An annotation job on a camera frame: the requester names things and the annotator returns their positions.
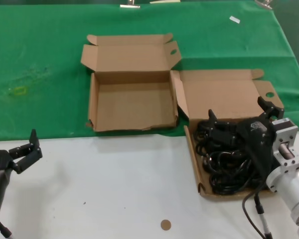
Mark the round brown cardboard disc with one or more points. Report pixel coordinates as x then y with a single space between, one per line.
166 225

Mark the green table cloth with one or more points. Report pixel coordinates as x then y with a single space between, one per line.
40 37

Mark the empty brown cardboard box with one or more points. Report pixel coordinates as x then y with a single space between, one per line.
134 104

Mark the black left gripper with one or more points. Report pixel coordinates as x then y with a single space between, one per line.
0 160

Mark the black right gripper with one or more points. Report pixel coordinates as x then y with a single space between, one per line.
260 149

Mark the metal cloth clamp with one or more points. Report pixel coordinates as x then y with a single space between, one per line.
264 3
130 5

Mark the beige flat strip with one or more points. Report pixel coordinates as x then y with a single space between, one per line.
164 1

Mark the white tape strip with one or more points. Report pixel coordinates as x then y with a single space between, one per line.
234 19

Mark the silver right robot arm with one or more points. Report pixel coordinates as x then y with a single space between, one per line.
294 184

